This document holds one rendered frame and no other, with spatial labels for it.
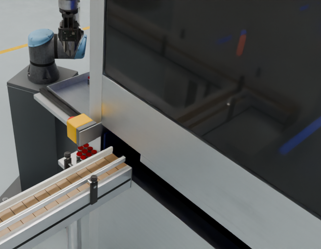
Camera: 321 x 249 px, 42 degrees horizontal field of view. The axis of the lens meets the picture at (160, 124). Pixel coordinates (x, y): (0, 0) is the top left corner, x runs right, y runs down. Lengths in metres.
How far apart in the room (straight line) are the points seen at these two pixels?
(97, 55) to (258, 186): 0.63
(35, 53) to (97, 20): 0.79
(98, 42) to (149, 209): 0.57
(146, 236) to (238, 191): 0.54
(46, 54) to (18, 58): 1.96
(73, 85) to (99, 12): 0.69
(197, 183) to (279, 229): 0.26
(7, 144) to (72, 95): 1.23
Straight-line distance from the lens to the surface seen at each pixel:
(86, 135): 1.41
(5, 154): 2.90
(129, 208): 1.53
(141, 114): 1.24
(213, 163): 1.10
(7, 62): 3.91
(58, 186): 1.34
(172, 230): 1.39
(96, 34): 1.29
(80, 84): 1.89
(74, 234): 1.48
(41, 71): 2.05
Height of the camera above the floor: 1.89
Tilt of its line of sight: 37 degrees down
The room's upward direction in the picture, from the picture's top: 7 degrees clockwise
